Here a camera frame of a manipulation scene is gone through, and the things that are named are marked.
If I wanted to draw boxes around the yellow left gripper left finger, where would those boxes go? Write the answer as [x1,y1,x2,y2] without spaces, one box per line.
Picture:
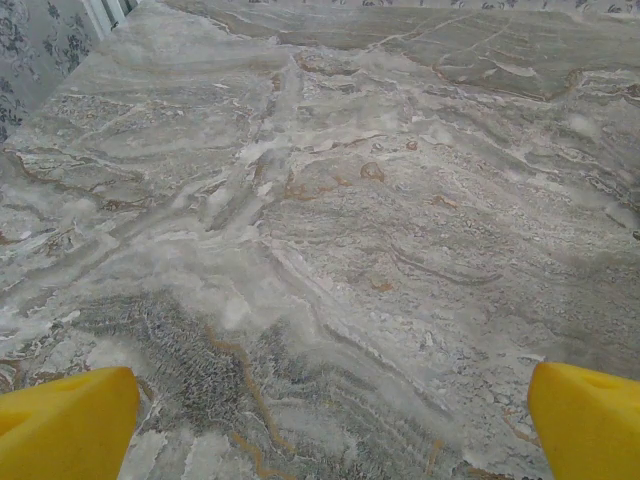
[0,366,141,480]

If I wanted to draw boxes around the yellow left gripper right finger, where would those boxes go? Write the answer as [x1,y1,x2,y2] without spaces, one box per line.
[527,361,640,480]

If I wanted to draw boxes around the aluminium frame post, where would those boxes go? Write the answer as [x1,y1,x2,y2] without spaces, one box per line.
[81,0,127,40]

